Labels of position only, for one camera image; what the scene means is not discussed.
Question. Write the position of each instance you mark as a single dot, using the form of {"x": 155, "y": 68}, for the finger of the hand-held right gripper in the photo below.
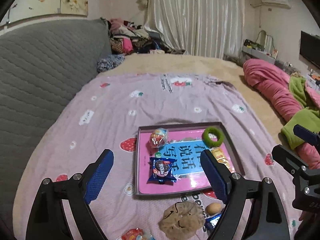
{"x": 306, "y": 135}
{"x": 287, "y": 157}

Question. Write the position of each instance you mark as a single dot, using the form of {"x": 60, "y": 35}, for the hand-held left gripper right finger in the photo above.
{"x": 215, "y": 177}

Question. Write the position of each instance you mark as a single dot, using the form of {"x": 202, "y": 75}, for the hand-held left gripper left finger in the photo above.
{"x": 98, "y": 177}

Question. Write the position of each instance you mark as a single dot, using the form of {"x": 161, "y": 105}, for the yellow cake packet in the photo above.
{"x": 221, "y": 156}

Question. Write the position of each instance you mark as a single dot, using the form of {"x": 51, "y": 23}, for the walnut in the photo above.
{"x": 213, "y": 208}

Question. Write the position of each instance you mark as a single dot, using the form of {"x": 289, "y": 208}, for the small dark blue snack packet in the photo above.
{"x": 212, "y": 221}

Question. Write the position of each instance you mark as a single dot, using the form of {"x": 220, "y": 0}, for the beige mesh scrunchie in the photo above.
{"x": 180, "y": 217}

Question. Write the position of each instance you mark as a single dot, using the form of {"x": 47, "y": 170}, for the dark blue cookie packet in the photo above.
{"x": 161, "y": 171}

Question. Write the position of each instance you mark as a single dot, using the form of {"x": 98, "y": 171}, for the grey shallow cardboard box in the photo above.
{"x": 180, "y": 127}

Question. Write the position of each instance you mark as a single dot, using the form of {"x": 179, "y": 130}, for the red candy wrapper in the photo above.
{"x": 135, "y": 235}

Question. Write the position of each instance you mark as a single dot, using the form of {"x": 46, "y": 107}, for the green fleece blanket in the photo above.
{"x": 300, "y": 115}

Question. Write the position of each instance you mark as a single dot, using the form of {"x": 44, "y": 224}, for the pink workbook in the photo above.
{"x": 145, "y": 175}

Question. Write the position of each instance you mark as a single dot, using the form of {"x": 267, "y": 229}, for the pink printed blanket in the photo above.
{"x": 112, "y": 120}

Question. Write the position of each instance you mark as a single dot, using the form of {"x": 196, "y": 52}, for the pink quilt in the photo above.
{"x": 270, "y": 85}

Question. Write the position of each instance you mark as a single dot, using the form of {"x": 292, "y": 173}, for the black television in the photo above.
{"x": 310, "y": 48}

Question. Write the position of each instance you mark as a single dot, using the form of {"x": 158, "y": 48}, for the cluttered side desk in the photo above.
{"x": 257, "y": 51}

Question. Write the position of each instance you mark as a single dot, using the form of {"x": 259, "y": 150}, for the grey quilted headboard cover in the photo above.
{"x": 37, "y": 80}

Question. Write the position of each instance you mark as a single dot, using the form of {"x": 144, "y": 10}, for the blue patterned cloth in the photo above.
{"x": 110, "y": 62}

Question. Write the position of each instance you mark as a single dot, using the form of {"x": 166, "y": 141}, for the pile of clothes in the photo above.
{"x": 125, "y": 40}

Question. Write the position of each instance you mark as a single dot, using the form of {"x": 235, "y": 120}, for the white shiny curtains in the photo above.
{"x": 195, "y": 17}

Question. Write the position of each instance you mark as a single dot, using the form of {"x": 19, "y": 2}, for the white curtain ornament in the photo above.
{"x": 142, "y": 0}

